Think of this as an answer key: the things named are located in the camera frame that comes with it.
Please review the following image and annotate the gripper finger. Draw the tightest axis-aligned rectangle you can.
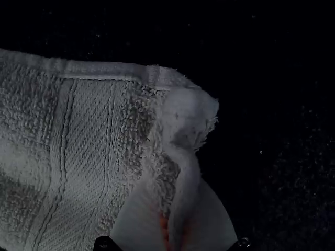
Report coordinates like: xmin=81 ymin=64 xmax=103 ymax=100
xmin=93 ymin=192 xmax=170 ymax=251
xmin=180 ymin=179 xmax=251 ymax=251

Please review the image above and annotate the pale towel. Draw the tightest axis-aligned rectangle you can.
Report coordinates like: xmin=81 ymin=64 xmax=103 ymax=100
xmin=0 ymin=48 xmax=220 ymax=251

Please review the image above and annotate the black mat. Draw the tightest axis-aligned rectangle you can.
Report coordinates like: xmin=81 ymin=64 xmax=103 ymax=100
xmin=0 ymin=0 xmax=335 ymax=251

